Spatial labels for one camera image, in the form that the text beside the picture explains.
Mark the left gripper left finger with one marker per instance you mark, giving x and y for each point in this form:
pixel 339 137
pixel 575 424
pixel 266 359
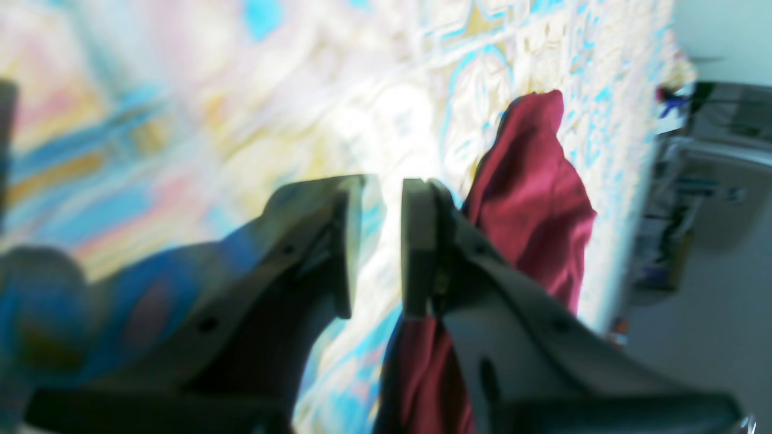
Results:
pixel 236 365

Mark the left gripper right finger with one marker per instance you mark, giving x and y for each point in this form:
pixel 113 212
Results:
pixel 528 364

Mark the dark red t-shirt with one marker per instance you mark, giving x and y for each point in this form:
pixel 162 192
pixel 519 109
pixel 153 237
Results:
pixel 529 200

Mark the patterned tile tablecloth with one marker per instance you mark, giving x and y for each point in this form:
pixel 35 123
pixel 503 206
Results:
pixel 147 125

